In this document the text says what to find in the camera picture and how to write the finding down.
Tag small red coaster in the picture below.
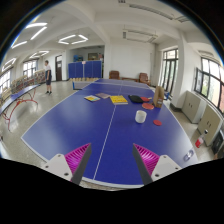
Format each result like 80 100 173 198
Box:
153 120 162 126

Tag left brown armchair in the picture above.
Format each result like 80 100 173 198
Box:
109 71 120 79

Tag brown armchair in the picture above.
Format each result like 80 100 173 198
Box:
109 71 120 79
139 73 150 85

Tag far beige cabinet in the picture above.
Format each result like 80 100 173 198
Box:
182 91 206 124

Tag red white bottle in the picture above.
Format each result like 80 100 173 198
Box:
195 129 208 148

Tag beige cabinet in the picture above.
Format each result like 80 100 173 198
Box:
182 91 206 124
198 105 223 146

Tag near beige cabinet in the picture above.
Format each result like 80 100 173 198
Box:
198 105 223 146

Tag blue partition panels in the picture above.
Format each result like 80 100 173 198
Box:
68 61 102 78

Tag large red round paddle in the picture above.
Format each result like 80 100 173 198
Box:
142 103 154 110

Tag brown purple booklet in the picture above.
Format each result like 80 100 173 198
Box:
96 93 110 99

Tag standing person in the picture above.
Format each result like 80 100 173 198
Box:
45 60 52 95

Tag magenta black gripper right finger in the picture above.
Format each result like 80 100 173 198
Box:
132 144 181 185

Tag brown paper bag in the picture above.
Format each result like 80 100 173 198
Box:
153 86 164 108

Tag yellow book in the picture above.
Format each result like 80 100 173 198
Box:
110 95 128 105

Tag right brown armchair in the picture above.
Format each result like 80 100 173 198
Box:
139 73 150 85

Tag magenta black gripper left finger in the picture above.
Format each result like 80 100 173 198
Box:
43 143 92 185

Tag white cup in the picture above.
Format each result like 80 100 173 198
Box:
135 110 147 123

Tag blue ping pong table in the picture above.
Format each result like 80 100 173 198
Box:
22 79 198 188
0 84 39 123

